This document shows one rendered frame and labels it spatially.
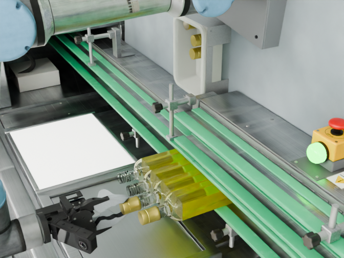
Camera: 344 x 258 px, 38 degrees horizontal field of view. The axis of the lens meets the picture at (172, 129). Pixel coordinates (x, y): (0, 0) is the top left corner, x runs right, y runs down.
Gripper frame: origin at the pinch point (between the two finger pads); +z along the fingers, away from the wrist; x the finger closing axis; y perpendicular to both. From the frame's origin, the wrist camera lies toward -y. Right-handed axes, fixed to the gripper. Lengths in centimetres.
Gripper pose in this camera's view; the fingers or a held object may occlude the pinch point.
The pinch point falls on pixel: (125, 207)
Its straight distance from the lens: 122.6
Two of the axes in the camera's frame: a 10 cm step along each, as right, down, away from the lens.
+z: 8.8, -2.3, 4.1
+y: -4.7, -4.1, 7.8
